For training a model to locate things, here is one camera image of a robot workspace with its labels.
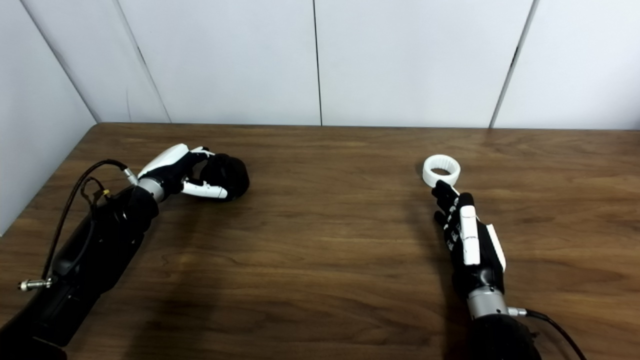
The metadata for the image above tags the round black part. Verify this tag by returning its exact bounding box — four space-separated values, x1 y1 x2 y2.
200 154 250 202

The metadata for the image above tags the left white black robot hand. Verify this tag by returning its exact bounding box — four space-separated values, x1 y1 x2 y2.
136 143 231 201

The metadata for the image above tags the white toothed ring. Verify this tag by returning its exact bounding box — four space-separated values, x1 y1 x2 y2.
422 155 461 189

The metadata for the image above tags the left thin wires yellow plug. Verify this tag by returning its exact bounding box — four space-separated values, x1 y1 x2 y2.
82 177 111 206

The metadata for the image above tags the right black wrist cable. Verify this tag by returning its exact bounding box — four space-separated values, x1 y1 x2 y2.
507 307 588 360

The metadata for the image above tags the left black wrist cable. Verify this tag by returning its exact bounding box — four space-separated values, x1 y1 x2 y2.
41 159 138 281

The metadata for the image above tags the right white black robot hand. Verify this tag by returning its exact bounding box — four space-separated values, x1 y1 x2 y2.
432 180 507 301

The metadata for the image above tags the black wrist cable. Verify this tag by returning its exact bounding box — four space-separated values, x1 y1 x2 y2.
41 159 138 281
507 307 588 360

